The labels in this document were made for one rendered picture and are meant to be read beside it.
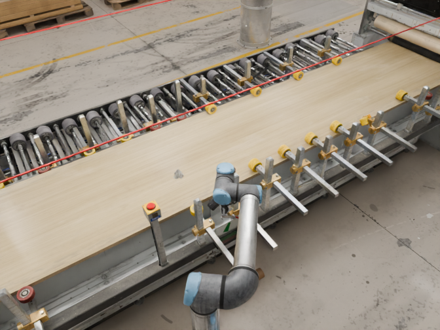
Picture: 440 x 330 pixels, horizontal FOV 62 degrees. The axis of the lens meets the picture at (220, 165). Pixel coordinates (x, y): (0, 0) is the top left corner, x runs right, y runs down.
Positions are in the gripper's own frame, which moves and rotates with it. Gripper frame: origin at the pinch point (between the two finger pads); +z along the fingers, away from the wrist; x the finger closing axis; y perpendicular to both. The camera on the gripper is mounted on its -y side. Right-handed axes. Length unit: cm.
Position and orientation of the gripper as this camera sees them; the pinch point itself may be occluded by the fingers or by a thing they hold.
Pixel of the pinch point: (222, 214)
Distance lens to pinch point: 209.6
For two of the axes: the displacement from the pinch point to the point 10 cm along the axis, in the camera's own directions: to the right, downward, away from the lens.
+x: -5.4, -5.8, 6.1
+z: 0.2, 7.2, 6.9
